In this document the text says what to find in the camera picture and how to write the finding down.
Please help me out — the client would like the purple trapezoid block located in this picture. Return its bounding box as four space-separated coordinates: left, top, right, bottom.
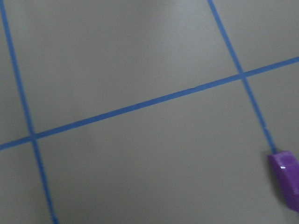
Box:
268 151 299 212

